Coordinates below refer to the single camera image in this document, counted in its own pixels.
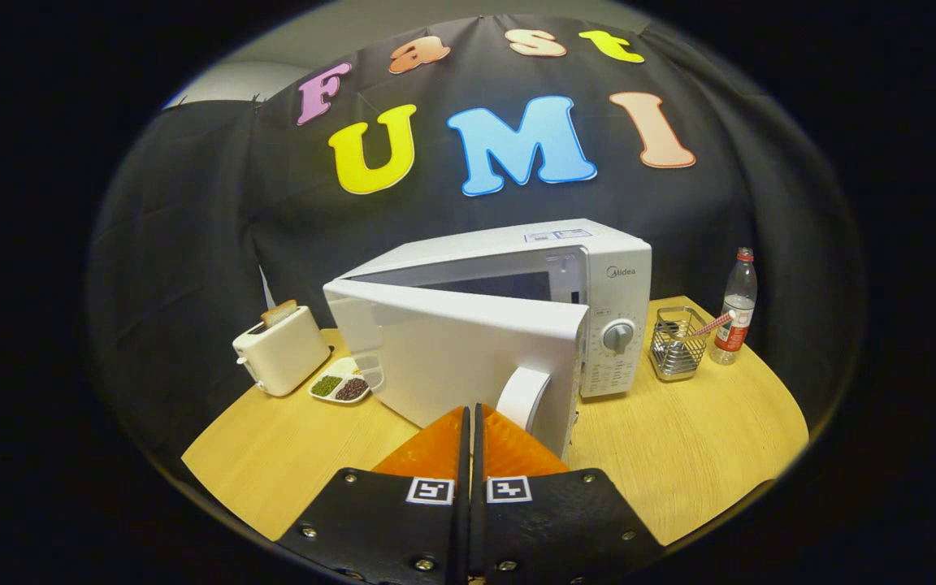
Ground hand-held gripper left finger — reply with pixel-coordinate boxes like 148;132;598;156
277;406;470;585

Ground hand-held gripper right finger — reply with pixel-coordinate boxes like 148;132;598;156
472;404;668;585

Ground clear plastic water bottle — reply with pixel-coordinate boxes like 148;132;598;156
709;247;759;366

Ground cream pop-up toaster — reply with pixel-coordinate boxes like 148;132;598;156
232;305;332;397

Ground white divided bean dish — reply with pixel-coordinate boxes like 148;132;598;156
308;357;373;405

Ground red checkered straw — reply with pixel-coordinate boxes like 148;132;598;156
687;311;737;338

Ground white toaster oven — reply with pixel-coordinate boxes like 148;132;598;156
323;218;653;462

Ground metal wire basket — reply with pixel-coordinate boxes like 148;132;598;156
648;305;709;383

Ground toast slice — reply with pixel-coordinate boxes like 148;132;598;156
260;299;300;329

